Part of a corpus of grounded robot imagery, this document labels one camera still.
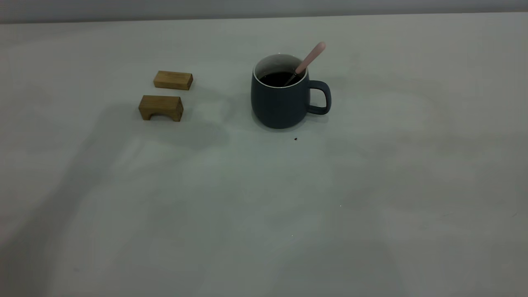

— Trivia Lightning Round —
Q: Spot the flat rectangular wooden block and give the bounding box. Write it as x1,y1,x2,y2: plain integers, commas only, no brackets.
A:
153,71,194,91

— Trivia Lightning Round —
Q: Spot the arched wooden block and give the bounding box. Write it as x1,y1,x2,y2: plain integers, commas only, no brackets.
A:
138,95,184,123

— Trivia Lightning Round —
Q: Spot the dark grey ceramic mug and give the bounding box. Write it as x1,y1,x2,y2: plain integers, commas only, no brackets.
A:
251,54,332,130

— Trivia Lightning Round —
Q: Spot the pink handled metal spoon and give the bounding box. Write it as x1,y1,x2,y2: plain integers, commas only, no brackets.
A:
284,41,327,87

